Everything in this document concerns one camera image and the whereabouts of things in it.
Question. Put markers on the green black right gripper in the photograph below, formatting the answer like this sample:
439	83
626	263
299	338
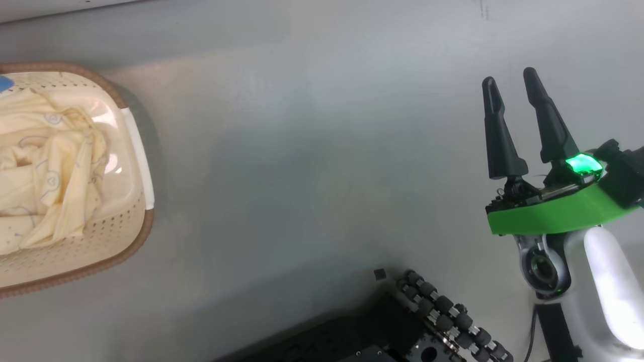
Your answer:
548	216

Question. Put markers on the cream garment with blue trim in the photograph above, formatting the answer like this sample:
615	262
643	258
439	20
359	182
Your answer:
45	166

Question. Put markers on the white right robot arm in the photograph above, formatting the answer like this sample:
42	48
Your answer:
604	271

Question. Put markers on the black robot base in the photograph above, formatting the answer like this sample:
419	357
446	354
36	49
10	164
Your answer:
352	332

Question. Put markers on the cream perforated laundry basket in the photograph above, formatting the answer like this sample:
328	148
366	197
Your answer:
115	226

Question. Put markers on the white washing machine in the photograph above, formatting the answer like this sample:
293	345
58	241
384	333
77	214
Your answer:
30	9

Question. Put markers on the black roller robot wheel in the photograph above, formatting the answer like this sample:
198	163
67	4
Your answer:
443	306

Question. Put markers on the small black square marker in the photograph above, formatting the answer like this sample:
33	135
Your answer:
380	274

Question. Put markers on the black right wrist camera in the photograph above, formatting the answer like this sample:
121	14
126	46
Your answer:
624	173

